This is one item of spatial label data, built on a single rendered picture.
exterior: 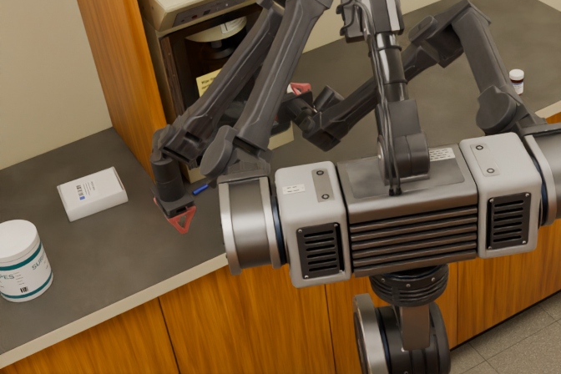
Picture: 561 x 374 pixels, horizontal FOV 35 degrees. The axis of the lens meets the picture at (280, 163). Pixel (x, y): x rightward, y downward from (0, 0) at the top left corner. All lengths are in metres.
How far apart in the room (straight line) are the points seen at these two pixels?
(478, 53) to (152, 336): 1.07
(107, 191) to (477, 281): 1.20
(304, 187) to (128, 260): 0.91
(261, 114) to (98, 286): 0.76
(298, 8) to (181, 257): 0.78
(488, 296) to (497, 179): 1.61
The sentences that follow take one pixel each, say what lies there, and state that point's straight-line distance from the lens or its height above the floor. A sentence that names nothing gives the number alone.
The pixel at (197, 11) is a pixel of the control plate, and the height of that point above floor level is 1.46.
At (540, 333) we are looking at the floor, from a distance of 3.20.
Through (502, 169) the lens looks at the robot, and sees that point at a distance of 1.38.
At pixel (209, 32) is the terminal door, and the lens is 2.18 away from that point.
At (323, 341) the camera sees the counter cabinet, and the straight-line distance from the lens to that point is 2.59.
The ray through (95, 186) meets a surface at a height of 0.98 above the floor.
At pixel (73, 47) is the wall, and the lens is 2.57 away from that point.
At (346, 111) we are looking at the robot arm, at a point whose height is 1.24.
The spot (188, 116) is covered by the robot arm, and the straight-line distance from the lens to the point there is 1.82.
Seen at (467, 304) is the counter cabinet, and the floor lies 0.27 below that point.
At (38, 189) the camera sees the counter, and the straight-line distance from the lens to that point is 2.52.
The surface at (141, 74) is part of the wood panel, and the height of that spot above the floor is 1.36.
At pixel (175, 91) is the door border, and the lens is 2.21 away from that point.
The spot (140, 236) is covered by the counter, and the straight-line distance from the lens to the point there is 2.25.
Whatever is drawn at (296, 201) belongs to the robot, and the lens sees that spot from 1.34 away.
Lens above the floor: 2.38
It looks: 37 degrees down
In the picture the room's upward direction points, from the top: 9 degrees counter-clockwise
